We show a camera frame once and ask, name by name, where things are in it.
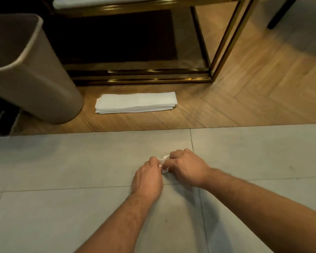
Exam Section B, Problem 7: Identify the person's right hand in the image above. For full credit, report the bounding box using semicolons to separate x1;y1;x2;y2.
162;148;213;190

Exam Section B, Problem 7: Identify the person's left hand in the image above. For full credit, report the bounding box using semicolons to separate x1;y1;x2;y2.
131;156;164;197

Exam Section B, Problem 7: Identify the small white tissue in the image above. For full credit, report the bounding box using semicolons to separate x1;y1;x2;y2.
156;155;171;174

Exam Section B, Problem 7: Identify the person's left forearm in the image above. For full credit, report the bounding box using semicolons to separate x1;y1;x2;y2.
75;193;158;253

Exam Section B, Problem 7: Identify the person's right forearm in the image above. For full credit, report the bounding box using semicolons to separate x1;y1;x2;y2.
203;168;316;253

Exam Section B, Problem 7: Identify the folded white towel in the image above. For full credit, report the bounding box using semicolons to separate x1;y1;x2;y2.
95;92;178;114

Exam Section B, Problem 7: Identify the beige waste bin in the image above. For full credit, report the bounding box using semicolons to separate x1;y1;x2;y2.
0;14;84;125

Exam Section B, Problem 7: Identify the dark furniture leg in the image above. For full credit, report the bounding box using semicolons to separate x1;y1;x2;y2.
266;0;299;30

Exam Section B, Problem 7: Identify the gold metal frame stand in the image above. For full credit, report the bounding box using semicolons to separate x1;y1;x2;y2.
39;0;261;86

